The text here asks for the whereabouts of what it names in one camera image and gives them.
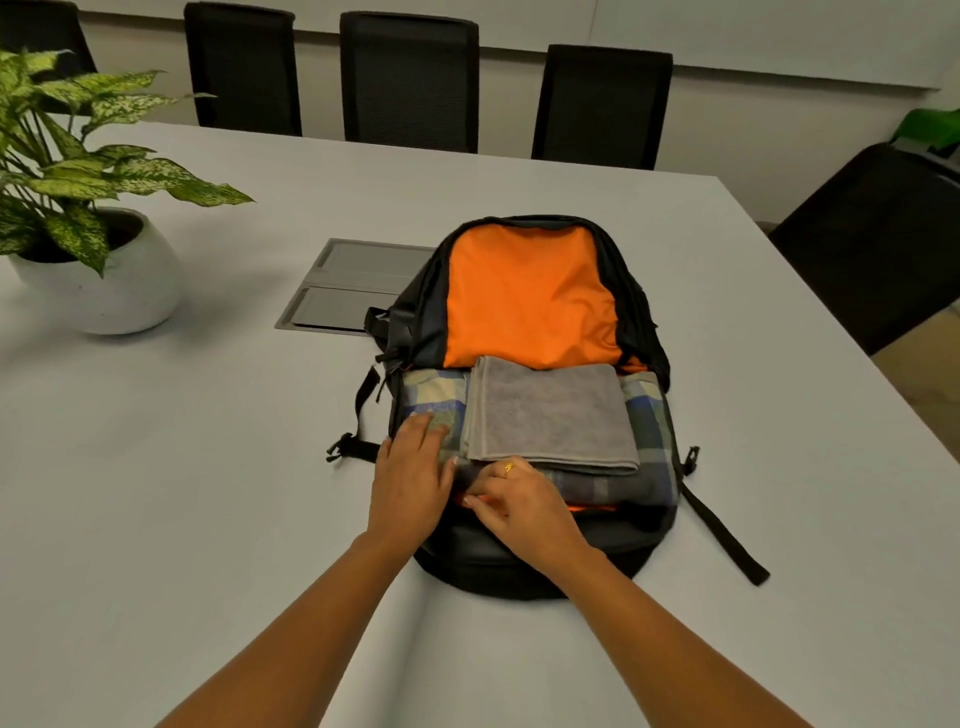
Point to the person's left hand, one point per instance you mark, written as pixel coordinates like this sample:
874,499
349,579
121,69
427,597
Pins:
409,487

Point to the small variegated table plant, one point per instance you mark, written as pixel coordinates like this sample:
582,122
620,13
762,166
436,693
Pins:
82,165

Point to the black backpack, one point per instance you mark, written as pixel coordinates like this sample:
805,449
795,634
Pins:
525,300

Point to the person's left forearm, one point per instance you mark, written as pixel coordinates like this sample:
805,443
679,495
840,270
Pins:
285,645

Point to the black conference chair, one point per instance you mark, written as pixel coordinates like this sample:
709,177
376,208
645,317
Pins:
45,34
600,109
244,71
409,82

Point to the plaid flannel shirt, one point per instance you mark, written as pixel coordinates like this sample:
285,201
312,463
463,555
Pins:
652,442

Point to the white round plant pot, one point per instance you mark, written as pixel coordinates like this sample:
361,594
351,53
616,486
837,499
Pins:
120,292

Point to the black frame chair green seat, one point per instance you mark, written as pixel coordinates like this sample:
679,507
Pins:
930,127

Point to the person's right hand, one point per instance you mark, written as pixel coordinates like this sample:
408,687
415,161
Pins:
529,514

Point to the person's right forearm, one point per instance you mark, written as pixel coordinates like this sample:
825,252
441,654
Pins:
675,652

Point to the grey towel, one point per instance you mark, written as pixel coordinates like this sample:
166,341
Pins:
547,405

